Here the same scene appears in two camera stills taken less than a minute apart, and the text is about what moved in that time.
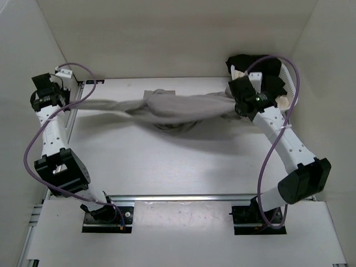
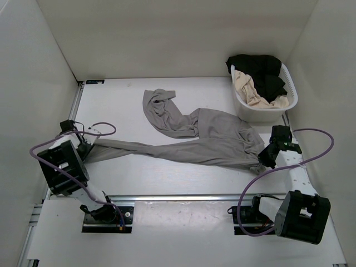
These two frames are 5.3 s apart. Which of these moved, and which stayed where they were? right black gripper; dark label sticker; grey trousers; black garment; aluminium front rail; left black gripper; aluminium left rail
Moved: grey trousers; right black gripper; left black gripper
Stayed: aluminium front rail; aluminium left rail; dark label sticker; black garment
